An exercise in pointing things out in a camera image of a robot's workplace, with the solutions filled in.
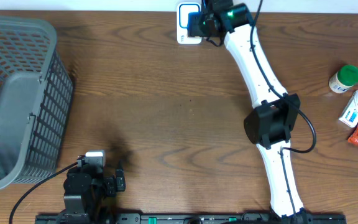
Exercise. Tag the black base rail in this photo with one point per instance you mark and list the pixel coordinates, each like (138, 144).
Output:
(197, 218)

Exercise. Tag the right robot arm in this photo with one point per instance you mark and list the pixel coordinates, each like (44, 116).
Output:
(270, 123)

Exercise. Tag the white barcode scanner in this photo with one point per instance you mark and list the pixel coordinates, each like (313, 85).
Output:
(183, 10)

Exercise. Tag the green lid jar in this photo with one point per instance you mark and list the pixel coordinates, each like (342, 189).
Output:
(344, 79)

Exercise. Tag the grey plastic basket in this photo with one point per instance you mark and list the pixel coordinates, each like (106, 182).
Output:
(36, 93)

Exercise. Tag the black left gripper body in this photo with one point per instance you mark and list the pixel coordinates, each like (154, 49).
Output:
(107, 188)

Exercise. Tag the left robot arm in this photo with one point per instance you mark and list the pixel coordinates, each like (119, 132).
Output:
(81, 206)

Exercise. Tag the white Panadol medicine box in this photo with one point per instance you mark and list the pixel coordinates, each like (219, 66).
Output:
(349, 115)

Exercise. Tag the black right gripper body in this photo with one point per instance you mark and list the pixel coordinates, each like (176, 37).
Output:
(204, 27)

